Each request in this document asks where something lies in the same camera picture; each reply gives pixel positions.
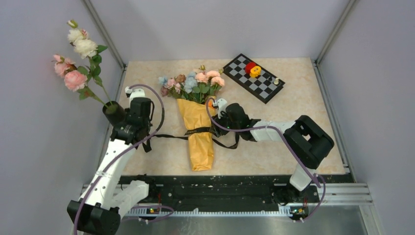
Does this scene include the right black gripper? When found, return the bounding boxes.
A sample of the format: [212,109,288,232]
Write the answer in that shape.
[209,108,240,138]

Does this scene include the black ribbon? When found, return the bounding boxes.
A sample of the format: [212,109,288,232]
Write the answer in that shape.
[142,127,240,153]

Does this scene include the orange paper flower bouquet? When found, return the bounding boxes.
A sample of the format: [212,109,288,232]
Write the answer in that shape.
[159,65,225,171]

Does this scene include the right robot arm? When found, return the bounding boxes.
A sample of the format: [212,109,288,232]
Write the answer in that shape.
[209,99,334,205]

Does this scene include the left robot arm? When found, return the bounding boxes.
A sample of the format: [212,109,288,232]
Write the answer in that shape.
[67,97,157,235]

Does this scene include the black cylindrical vase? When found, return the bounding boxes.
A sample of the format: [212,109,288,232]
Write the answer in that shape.
[102,101,126,126]

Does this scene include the black white chessboard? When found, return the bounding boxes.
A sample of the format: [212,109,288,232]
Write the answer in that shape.
[223,53,285,104]

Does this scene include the red round toy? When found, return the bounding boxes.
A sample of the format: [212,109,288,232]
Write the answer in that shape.
[244,62,256,74]

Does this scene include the pink and white flower stems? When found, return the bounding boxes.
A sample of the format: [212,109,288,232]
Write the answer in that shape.
[52,19,114,109]

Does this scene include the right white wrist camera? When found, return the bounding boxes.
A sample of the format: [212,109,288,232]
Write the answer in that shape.
[212,98,228,119]

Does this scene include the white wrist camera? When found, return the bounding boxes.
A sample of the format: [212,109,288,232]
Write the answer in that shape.
[212,98,228,119]
[125,87,146,103]

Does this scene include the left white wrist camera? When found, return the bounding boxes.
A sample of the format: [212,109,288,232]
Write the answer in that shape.
[125,87,146,103]

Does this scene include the yellow ring toy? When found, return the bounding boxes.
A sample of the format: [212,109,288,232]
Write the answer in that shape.
[250,66,262,78]

